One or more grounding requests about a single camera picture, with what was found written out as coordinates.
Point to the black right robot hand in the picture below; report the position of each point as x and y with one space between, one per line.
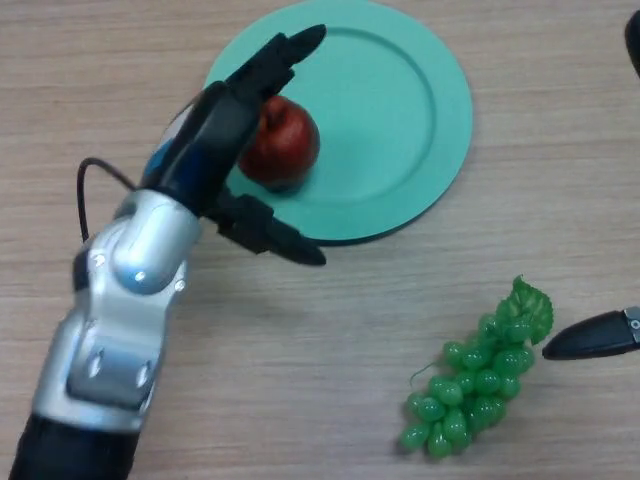
590 337

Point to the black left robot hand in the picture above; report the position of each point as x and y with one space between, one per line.
210 145

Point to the red apple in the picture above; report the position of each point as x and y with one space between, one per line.
287 145

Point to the green round plate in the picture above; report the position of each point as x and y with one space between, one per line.
390 125

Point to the green plastic grape bunch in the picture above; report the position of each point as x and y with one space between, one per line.
475 385

